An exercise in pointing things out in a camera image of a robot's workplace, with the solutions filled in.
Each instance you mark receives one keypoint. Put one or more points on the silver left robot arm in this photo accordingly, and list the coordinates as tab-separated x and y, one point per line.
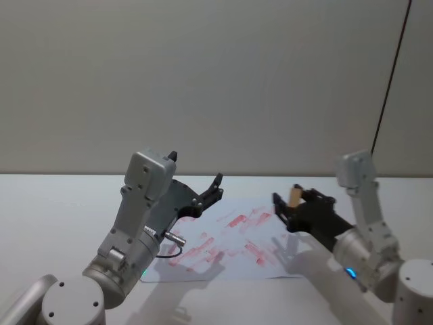
135	203

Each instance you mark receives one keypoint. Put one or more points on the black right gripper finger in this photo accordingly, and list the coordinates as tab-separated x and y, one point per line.
280	208
318	196

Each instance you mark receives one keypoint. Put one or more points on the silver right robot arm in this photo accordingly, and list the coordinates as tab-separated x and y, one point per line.
365	250

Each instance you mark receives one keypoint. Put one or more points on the white paper with red marks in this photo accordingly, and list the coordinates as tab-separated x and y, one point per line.
220	250

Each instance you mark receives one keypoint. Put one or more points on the wooden stamp with red base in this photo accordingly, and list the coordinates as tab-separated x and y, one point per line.
295	198

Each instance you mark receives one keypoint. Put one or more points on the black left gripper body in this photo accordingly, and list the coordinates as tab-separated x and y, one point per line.
179	203

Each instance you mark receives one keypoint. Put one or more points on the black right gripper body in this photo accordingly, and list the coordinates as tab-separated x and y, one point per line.
318	220

